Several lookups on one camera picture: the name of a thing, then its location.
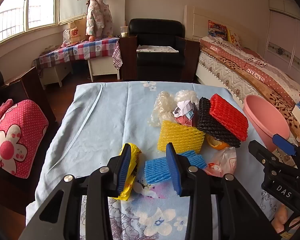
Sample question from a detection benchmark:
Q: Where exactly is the white plastic bag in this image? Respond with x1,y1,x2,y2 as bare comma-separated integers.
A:
62,29,72,46

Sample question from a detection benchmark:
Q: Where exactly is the brown leaf blanket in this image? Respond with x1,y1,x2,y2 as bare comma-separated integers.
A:
202,45,300,140

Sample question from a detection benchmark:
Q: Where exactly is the light blue floral tablecloth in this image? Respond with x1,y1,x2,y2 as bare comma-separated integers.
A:
26,81,290,240

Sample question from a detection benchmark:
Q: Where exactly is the pink flower cushion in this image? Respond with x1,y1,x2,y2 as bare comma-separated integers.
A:
0,99,49,179

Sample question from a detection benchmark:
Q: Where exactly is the yellow flower pillow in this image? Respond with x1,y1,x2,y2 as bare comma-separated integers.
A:
227,29,242,48

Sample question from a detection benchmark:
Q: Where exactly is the pink padded jacket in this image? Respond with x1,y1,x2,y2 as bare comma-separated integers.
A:
86,0,113,37

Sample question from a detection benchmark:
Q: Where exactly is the checkered tablecloth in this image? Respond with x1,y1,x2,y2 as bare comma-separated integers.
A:
33,37,121,74

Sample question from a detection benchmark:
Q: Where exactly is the white bed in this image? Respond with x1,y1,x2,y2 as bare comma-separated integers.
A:
184,5,300,145

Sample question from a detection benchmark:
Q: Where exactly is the pink plastic bin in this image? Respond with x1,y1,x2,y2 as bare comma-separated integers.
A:
242,94,290,153

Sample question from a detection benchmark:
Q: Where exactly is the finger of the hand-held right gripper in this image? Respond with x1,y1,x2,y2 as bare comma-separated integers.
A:
272,134,300,170
248,140,285,180

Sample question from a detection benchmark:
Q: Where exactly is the black leather armchair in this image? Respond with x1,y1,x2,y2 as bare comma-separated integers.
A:
119,18,201,82

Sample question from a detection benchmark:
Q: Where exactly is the white blue paper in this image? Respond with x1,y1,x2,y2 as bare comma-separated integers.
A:
176,100,198,117

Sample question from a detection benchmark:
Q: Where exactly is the armchair with pink cushion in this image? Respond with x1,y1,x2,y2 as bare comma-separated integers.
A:
0,66,60,215

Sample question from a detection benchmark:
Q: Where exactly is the dark red printed wrapper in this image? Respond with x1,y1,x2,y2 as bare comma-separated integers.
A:
173,109,198,128

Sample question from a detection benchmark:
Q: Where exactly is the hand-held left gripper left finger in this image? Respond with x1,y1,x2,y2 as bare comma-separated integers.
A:
19,143,133,240

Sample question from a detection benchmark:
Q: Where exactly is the red foam net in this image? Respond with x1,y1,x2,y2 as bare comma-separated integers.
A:
209,94,249,142

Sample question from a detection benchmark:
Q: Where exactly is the pink patchwork quilt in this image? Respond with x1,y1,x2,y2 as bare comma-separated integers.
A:
201,35,300,105

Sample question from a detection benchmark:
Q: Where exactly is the blue foam net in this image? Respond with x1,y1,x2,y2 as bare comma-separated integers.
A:
144,150,207,184

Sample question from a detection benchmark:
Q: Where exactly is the window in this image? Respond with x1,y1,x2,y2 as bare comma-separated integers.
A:
0,0,59,50

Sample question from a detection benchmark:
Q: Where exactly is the orange peel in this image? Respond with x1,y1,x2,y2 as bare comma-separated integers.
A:
206,134,230,151

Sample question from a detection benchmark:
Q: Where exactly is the brown paper shopping bag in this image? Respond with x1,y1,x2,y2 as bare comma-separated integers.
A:
67,19,87,43

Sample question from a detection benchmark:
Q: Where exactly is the clear plastic bag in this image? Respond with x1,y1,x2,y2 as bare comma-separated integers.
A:
147,91,177,128
174,89,199,105

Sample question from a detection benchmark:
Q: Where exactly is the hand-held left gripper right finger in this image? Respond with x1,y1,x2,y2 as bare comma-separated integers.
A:
166,142,282,240

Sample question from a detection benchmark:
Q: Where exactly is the white seat cushion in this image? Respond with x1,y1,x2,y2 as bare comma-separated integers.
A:
136,44,179,54

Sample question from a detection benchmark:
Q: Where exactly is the window roller blind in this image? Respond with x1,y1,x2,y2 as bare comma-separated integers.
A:
59,0,90,23

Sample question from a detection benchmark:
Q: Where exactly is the colourful printed pillow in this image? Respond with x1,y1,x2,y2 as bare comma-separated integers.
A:
208,20,228,40

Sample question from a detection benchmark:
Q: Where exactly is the yellow foam net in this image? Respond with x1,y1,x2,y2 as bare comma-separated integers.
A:
157,120,206,153

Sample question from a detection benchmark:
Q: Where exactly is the person's right hand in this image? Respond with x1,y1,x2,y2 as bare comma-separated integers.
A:
271,204,300,233

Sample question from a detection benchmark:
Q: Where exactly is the white wardrobe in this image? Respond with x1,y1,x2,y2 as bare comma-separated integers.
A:
264,0,300,75

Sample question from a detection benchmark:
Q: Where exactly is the yellow plastic bag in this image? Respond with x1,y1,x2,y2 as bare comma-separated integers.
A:
112,142,142,202

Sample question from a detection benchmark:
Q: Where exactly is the black foam net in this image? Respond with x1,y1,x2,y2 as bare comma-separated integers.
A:
196,97,242,148

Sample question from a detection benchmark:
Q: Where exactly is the white desk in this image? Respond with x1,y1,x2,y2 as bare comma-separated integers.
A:
39,56,120,88

